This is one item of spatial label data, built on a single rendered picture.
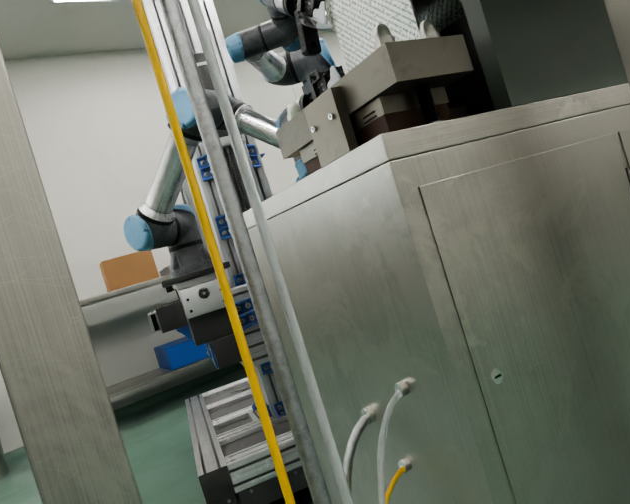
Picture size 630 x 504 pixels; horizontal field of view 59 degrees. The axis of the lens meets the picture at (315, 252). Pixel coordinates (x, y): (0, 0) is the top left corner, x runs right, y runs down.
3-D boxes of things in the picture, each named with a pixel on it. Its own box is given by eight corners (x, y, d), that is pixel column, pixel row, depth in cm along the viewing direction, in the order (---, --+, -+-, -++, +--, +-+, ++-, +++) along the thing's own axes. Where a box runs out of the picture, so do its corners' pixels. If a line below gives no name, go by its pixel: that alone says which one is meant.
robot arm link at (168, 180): (173, 253, 185) (234, 101, 164) (139, 261, 172) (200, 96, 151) (149, 234, 189) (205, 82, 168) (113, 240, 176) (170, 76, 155)
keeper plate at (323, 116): (330, 165, 102) (312, 107, 102) (359, 149, 93) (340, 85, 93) (318, 168, 100) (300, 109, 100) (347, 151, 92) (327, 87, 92)
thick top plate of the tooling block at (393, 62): (345, 146, 124) (337, 120, 124) (474, 70, 89) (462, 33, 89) (283, 159, 116) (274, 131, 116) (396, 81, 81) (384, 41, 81)
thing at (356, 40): (363, 115, 122) (339, 34, 122) (433, 70, 102) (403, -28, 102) (362, 116, 122) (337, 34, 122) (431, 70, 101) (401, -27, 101)
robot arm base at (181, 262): (171, 279, 195) (163, 252, 195) (213, 266, 199) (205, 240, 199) (172, 278, 180) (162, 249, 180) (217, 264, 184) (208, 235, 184)
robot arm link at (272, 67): (260, 65, 201) (218, 27, 153) (289, 54, 199) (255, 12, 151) (270, 96, 202) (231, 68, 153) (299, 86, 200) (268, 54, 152)
